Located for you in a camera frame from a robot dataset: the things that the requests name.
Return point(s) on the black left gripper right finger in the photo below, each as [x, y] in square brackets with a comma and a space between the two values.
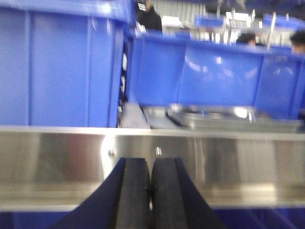
[176, 202]

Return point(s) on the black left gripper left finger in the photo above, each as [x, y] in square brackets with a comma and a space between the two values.
[120, 202]

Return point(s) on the silver metal tray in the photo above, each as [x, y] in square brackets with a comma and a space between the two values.
[230, 118]

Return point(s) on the large blue upper bin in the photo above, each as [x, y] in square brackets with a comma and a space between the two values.
[163, 70]

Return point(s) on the person in black jacket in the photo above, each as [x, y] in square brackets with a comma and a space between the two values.
[147, 16]

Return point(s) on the stainless steel shelf rail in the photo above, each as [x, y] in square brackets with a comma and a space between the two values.
[56, 168]

